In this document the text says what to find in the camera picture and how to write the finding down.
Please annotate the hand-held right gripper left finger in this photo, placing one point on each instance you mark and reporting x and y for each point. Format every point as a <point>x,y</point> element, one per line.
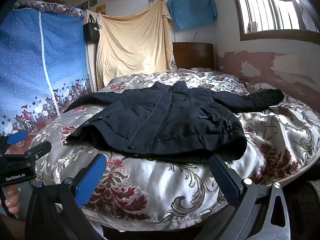
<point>91,180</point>

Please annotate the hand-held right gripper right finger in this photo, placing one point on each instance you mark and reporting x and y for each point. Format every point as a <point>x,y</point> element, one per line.
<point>225,182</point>

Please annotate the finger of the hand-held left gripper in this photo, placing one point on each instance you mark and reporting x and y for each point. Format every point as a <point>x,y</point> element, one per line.
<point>17,137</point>
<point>37,150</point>

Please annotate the black padded jacket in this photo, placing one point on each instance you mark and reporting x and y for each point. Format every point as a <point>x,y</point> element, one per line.
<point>162,120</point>

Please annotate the person's left hand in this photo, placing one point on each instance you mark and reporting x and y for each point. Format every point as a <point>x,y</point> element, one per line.
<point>12,201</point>

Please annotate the floral satin bedspread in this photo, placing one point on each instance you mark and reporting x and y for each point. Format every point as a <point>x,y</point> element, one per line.
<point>150,187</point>

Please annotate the blue printed fabric wardrobe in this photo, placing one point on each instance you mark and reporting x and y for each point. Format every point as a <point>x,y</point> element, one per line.
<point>25,67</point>

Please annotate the dark ribbed object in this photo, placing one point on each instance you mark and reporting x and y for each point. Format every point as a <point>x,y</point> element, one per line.
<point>302,205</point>

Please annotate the black hanging bag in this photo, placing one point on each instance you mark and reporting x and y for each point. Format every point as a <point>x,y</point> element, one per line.
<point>91,31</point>

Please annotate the brown wooden headboard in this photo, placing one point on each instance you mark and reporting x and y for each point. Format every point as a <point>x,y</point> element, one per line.
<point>193,55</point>

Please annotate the cream hanging sheet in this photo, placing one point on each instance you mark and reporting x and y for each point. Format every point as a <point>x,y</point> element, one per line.
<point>132,45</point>

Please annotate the blue hanging cloth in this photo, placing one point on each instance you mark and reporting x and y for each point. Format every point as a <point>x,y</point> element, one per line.
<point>191,11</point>

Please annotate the barred window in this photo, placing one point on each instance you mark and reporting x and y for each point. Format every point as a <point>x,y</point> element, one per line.
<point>270,7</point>

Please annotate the yellow wall poster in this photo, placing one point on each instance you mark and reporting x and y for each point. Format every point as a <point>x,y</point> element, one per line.
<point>101,9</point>

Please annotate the colourful wall poster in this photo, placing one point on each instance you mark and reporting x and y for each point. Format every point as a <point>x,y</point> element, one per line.
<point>92,0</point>

